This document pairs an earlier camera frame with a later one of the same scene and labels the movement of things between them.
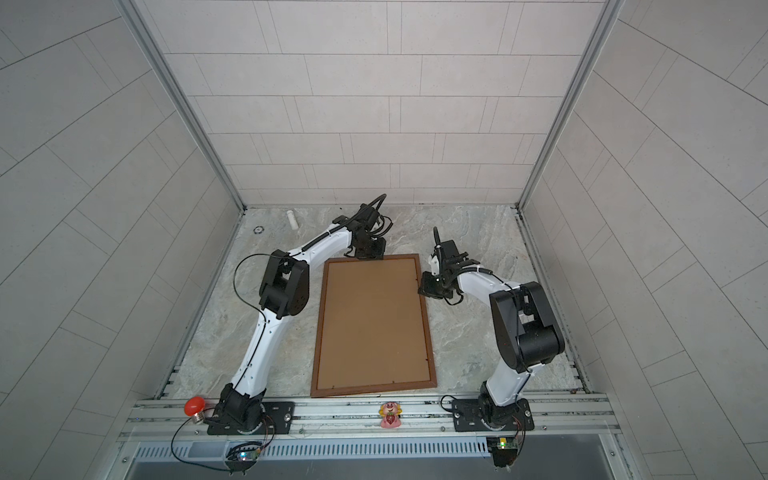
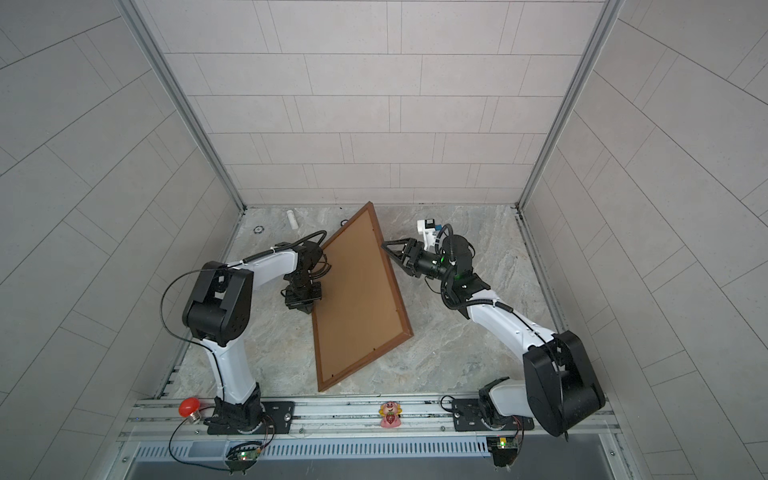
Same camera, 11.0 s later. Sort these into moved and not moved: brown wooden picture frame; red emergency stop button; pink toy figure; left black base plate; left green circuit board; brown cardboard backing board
Moved: brown cardboard backing board; brown wooden picture frame
Not moved: left black base plate; pink toy figure; red emergency stop button; left green circuit board
